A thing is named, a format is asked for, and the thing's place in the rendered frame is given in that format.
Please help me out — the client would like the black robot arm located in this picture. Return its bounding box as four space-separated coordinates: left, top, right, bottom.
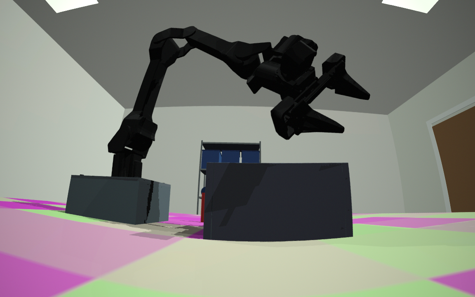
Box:
108 26 318 178

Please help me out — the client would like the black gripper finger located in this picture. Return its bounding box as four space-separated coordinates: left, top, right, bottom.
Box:
335 60 370 100
291 99 344 135

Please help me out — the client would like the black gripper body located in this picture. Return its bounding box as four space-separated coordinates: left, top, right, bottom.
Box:
270 53 346 140

